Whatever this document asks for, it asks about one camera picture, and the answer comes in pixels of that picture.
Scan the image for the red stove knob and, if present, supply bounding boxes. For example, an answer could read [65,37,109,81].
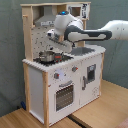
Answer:
[54,73,60,79]
[72,66,78,72]

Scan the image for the white cabinet door with dispenser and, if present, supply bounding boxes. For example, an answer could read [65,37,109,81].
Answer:
[80,55,102,105]

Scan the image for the small steel pot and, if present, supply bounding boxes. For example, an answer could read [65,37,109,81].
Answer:
[39,51,55,62]

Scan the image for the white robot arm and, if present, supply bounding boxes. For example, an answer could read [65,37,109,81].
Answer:
[46,11,128,53]

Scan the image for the white oven door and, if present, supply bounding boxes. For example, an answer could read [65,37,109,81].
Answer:
[49,79,80,125]

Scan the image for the black stovetop with red burners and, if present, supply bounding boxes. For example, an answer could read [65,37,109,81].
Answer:
[35,53,71,66]

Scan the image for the right red stove knob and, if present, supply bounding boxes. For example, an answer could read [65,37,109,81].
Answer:
[72,66,78,72]

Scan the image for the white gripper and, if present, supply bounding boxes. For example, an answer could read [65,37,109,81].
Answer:
[46,29,72,53]

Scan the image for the wooden toy kitchen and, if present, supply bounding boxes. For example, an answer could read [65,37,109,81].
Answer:
[22,2,105,128]

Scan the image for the green backdrop curtain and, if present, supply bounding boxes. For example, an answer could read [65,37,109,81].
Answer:
[0,0,128,117]

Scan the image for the grey sink basin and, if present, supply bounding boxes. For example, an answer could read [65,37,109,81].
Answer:
[70,47,94,56]

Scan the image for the grey range hood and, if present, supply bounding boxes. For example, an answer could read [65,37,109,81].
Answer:
[34,5,57,27]

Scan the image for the left red stove knob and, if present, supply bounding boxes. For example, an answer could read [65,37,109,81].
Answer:
[54,73,60,79]

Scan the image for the toy microwave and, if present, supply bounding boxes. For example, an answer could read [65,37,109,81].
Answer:
[67,3,90,20]

